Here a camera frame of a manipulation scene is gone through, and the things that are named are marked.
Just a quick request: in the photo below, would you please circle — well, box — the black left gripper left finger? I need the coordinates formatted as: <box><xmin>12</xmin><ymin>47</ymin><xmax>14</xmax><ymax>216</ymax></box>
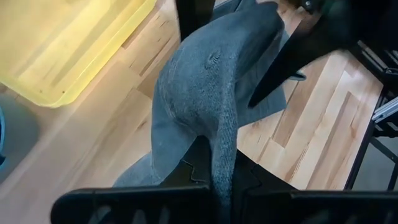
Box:
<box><xmin>51</xmin><ymin>136</ymin><xmax>219</xmax><ymax>224</ymax></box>

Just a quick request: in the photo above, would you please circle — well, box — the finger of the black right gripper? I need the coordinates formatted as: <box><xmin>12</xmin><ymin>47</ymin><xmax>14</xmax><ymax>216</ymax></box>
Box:
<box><xmin>248</xmin><ymin>8</ymin><xmax>346</xmax><ymax>110</ymax></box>
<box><xmin>175</xmin><ymin>0</ymin><xmax>216</xmax><ymax>42</ymax></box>

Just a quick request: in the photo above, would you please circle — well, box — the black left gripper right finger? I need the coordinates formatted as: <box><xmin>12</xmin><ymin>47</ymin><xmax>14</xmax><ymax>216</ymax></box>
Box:
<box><xmin>231</xmin><ymin>149</ymin><xmax>398</xmax><ymax>224</ymax></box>

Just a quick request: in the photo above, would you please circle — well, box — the faded grey baseball cap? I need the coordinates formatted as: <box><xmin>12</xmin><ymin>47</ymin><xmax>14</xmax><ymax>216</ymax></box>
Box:
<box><xmin>113</xmin><ymin>1</ymin><xmax>285</xmax><ymax>216</ymax></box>

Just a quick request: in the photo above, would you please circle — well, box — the yellow plastic bin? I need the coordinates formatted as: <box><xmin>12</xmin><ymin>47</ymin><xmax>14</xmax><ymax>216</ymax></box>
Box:
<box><xmin>0</xmin><ymin>0</ymin><xmax>158</xmax><ymax>109</ymax></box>

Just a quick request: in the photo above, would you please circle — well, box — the teal plastic bin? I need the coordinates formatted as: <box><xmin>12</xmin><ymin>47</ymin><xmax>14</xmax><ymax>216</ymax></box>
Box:
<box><xmin>0</xmin><ymin>105</ymin><xmax>6</xmax><ymax>167</ymax></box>

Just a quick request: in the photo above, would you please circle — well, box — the silver frame bracket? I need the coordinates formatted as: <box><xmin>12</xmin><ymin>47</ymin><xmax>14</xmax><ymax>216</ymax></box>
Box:
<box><xmin>371</xmin><ymin>98</ymin><xmax>398</xmax><ymax>123</ymax></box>

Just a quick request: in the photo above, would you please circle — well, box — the black aluminium table frame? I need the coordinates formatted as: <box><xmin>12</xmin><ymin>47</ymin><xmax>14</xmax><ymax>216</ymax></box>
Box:
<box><xmin>343</xmin><ymin>39</ymin><xmax>398</xmax><ymax>191</ymax></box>

